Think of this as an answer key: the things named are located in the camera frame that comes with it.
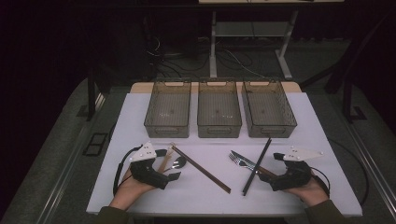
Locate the white metal frame desk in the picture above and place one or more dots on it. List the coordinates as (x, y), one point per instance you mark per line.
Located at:
(213, 46)

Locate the metal spoon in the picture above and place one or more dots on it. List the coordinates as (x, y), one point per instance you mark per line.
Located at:
(180, 162)

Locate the black metal stand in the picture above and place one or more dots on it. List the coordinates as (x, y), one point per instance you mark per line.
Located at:
(347, 99)
(91, 93)

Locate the black floor outlet frame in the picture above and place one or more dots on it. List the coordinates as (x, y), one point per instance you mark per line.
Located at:
(95, 144)

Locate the white board mat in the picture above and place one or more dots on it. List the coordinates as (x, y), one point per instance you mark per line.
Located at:
(218, 199)

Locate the brown chopstick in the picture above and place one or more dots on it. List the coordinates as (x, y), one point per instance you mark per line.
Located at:
(200, 170)

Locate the black tripod stand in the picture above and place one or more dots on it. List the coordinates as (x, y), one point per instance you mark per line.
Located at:
(334, 84)

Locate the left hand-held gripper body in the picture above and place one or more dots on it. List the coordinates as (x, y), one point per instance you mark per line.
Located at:
(146, 174)

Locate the clear brown plastic bin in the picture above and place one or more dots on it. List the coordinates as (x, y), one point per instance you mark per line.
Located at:
(219, 109)
(168, 109)
(267, 109)

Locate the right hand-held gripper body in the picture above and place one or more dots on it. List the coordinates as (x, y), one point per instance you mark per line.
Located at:
(292, 179)

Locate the person's left hand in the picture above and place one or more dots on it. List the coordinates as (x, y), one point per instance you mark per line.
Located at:
(129, 193)

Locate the person's right hand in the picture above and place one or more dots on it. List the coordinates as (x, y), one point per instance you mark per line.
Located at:
(311, 194)

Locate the metal floor rail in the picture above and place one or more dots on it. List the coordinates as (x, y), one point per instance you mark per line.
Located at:
(71, 161)
(373, 165)

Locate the light wooden spoon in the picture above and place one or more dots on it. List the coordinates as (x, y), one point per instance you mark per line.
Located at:
(166, 158)

